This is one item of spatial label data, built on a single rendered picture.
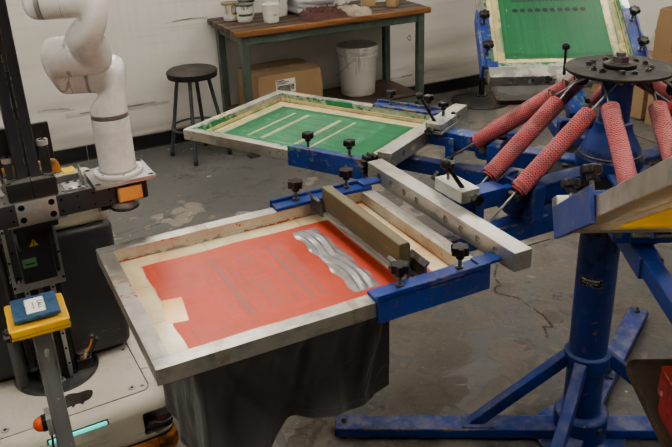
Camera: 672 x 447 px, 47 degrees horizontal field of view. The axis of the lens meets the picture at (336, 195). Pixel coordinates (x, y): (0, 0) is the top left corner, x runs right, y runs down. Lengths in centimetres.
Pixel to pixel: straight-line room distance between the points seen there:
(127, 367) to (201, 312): 110
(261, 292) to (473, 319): 180
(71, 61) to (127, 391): 124
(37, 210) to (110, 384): 90
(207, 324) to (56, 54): 71
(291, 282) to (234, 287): 13
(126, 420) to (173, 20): 350
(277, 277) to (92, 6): 74
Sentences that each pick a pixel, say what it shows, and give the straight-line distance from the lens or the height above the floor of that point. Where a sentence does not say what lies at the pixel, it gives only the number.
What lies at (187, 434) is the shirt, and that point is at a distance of 203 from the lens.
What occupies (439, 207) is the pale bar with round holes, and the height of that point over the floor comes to 104.
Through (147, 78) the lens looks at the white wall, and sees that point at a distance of 563.
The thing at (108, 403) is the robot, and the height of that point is 28.
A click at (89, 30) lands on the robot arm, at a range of 177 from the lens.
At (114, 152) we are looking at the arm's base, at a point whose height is 121.
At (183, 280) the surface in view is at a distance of 190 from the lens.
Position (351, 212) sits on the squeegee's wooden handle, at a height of 105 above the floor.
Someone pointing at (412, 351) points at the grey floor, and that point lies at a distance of 325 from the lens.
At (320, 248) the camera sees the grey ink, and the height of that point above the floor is 96.
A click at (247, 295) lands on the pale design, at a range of 180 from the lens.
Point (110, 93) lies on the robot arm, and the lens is 199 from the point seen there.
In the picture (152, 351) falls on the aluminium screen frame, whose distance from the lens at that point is 159.
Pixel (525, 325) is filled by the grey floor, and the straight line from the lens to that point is 346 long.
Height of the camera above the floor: 187
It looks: 24 degrees down
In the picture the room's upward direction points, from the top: 2 degrees counter-clockwise
